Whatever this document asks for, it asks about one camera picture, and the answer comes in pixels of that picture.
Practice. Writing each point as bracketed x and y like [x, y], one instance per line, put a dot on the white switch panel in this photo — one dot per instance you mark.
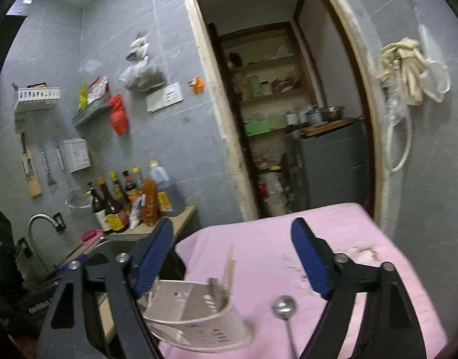
[163, 98]

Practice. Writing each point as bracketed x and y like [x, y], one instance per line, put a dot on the red cap sauce bottle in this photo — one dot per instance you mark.
[129, 187]

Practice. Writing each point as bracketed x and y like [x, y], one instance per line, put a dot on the orange wall hook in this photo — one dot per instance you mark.
[197, 84]

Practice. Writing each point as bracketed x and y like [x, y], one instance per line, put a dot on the red hanging bag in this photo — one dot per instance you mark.
[119, 117]

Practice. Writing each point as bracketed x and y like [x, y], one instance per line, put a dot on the red label bottle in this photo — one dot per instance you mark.
[263, 190]

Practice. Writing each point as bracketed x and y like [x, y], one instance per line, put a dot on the yellow label sauce bottle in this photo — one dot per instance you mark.
[116, 187]

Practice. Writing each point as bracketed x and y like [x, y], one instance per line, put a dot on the yellow cap sauce bottle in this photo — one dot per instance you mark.
[137, 177]

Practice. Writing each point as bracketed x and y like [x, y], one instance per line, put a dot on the white plastic utensil holder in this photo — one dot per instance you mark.
[199, 329]

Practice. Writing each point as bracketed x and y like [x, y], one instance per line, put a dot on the wooden chopstick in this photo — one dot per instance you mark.
[226, 276]
[231, 269]

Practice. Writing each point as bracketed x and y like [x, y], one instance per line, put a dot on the long clear plastic bag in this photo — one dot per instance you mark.
[429, 45]

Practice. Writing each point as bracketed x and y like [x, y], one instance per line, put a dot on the orange snack packet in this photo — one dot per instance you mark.
[149, 204]

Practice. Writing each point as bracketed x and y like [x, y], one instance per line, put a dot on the white wall box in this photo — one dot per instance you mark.
[76, 155]

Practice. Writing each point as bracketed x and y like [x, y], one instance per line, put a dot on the large brown sauce bottle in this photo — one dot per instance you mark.
[113, 213]

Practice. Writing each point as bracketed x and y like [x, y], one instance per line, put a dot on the hanging wooden board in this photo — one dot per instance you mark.
[30, 179]

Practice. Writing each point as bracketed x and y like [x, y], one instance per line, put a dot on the hanging metal strainer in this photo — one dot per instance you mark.
[77, 200]

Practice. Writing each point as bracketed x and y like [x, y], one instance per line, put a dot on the metal sink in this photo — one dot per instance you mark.
[113, 246]

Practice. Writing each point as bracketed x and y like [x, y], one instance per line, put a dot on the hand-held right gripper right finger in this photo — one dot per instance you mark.
[311, 261]

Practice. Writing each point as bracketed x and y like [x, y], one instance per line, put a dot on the wooden pantry shelf unit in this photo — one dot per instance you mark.
[266, 61]

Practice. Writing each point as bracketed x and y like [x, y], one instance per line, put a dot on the clear bag of dried goods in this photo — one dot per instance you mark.
[143, 76]

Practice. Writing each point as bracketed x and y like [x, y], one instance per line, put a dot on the worn wooden door frame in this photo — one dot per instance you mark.
[214, 119]

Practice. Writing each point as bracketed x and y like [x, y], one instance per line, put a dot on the grey wall shelf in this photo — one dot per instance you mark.
[90, 116]

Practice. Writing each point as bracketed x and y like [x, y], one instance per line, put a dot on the white wall basket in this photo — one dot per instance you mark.
[36, 99]

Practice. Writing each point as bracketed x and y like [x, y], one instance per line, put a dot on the metal faucet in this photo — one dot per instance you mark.
[40, 217]

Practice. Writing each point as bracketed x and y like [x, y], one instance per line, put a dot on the large dark oil jug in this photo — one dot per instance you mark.
[162, 187]

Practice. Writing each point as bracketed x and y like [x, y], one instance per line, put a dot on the cream rubber gloves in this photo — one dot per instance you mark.
[408, 74]

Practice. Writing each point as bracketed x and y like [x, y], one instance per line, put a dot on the green box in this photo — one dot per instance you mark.
[257, 128]

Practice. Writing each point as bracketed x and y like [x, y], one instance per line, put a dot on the beige kitchen counter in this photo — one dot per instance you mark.
[176, 218]

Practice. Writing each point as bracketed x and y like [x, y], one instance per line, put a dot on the black wall socket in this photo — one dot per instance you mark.
[60, 221]

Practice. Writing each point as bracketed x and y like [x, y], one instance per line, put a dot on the round bowl metal spoon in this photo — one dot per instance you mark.
[284, 306]

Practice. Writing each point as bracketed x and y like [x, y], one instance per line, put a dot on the metal pot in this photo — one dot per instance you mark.
[314, 116]

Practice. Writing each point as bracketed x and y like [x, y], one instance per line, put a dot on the pink sponge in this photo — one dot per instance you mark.
[91, 236]

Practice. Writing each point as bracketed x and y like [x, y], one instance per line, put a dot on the red white packets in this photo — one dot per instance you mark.
[98, 89]

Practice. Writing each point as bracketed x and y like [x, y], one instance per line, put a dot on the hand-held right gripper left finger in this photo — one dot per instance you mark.
[154, 258]

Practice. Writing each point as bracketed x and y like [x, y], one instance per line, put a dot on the wooden cutting board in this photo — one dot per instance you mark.
[326, 127]

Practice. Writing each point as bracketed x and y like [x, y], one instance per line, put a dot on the hanging metal utensil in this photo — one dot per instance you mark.
[45, 164]

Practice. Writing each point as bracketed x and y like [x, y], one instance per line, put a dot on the white blue packet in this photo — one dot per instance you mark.
[136, 213]

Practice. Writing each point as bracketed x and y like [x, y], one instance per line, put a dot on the yellow packet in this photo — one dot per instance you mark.
[83, 97]

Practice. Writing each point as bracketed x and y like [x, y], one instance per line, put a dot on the small clear plastic bag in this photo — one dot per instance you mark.
[393, 108]

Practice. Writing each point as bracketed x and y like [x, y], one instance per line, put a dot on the small white pot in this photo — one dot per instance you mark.
[292, 117]

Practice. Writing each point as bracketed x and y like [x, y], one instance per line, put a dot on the black range hood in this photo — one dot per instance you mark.
[4, 52]

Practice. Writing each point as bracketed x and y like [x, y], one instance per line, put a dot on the grey cabinet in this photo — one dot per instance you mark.
[333, 164]

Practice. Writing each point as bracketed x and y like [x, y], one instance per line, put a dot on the white hanging bag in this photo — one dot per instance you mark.
[137, 48]

